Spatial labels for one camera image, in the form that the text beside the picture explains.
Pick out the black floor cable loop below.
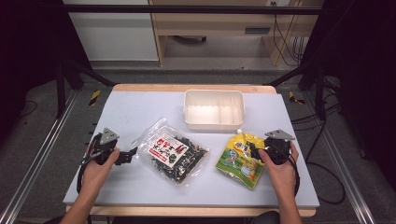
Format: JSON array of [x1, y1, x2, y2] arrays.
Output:
[[290, 92, 347, 206]]

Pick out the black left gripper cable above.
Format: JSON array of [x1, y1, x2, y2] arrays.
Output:
[[75, 133, 104, 195]]

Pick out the black curtain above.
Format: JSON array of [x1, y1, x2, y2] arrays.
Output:
[[297, 0, 396, 190], [0, 0, 92, 138]]

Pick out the light wooden desk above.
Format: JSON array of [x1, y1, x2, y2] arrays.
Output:
[[148, 0, 325, 67]]

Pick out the thin black floor cable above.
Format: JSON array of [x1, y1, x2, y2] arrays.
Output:
[[17, 99, 39, 119]]

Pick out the black hanging cables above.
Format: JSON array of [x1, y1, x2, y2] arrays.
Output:
[[272, 2, 307, 67]]

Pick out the yellow green spout pouch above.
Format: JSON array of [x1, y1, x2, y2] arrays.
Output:
[[215, 129, 269, 191]]

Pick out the person's right hand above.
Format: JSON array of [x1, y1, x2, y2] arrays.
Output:
[[258, 142, 300, 198]]

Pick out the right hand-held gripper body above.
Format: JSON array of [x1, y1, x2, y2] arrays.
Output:
[[262, 129, 296, 166]]

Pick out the white plastic divided container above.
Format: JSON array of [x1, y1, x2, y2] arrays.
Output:
[[182, 89, 247, 132]]

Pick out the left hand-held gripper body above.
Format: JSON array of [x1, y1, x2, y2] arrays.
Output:
[[82, 127, 120, 166]]

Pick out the black horizontal frame bar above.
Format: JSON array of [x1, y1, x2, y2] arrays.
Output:
[[61, 4, 323, 16]]

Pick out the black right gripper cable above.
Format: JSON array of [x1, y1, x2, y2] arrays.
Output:
[[284, 141, 302, 198]]

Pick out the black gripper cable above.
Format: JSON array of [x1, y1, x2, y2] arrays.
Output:
[[284, 141, 302, 198], [75, 133, 104, 195]]

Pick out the clear bag of dried seaweed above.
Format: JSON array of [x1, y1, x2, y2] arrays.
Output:
[[130, 117, 210, 189]]

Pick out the white table mat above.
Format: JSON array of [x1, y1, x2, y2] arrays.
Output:
[[63, 91, 321, 209]]

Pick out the aluminium floor rail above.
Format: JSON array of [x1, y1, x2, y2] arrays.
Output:
[[0, 89, 79, 224], [302, 90, 377, 224]]

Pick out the person's left hand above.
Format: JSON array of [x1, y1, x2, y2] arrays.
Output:
[[79, 147, 121, 194]]

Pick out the white cabinet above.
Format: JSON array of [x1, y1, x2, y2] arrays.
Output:
[[63, 0, 160, 63]]

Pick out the wooden table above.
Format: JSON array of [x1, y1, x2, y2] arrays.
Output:
[[65, 83, 317, 218]]

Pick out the person's dark clothing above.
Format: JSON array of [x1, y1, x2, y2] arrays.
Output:
[[247, 210, 282, 224]]

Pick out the yellow black tape strip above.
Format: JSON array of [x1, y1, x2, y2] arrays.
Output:
[[89, 89, 102, 106], [288, 91, 306, 105]]

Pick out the black metal stand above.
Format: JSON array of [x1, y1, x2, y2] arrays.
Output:
[[55, 59, 117, 119], [266, 60, 328, 121]]

